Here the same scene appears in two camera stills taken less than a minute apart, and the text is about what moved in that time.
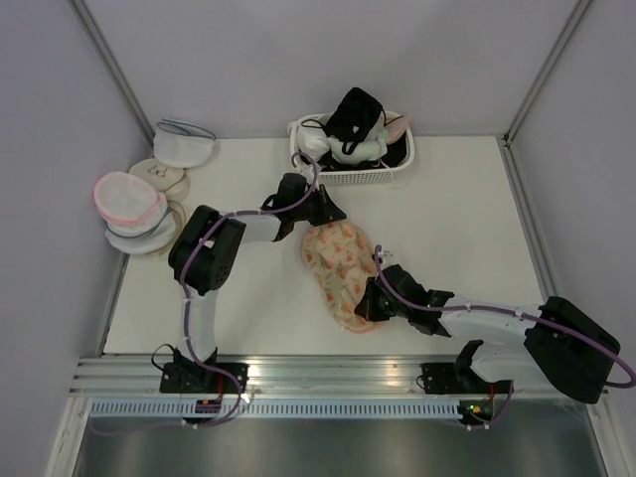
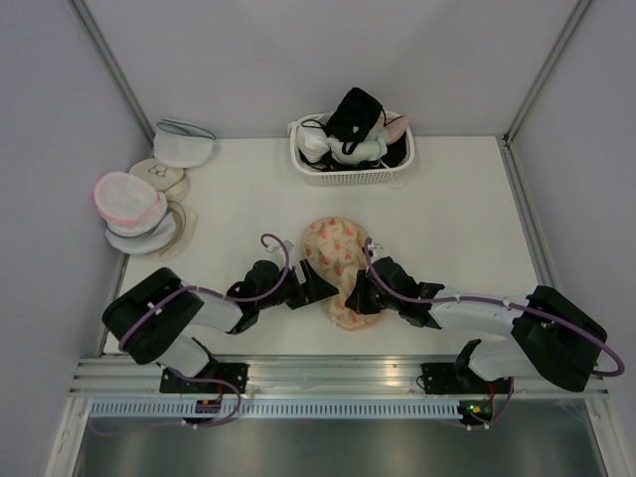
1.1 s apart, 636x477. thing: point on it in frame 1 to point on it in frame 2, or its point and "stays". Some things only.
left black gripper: [329, 213] to [314, 289]
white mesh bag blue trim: [181, 144] stays
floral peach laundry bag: [342, 261] stays
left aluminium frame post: [114, 70] stays
